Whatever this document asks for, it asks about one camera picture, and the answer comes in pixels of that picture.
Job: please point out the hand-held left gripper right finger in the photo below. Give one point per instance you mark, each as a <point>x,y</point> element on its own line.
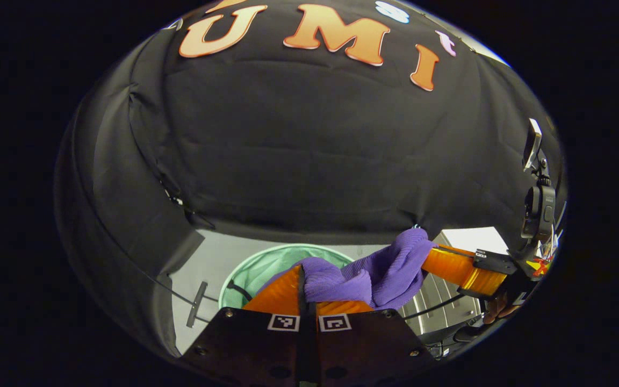
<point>368,344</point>

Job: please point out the green laundry hamper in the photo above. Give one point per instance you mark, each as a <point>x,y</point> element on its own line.
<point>266,263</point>

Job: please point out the black clothes rack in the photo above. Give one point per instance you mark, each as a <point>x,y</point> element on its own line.
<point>196,303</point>

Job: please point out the black backdrop cloth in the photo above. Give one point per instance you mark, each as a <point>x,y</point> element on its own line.
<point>315,150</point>

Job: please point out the white cabinet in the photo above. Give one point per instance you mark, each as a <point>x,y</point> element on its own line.
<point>438,295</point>

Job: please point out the purple ribbed jacket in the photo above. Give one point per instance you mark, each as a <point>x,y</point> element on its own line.
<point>390,269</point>

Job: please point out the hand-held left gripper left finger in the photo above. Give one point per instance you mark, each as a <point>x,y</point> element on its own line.
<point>250,344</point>

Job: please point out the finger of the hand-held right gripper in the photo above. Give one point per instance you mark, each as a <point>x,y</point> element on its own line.
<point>449,266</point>

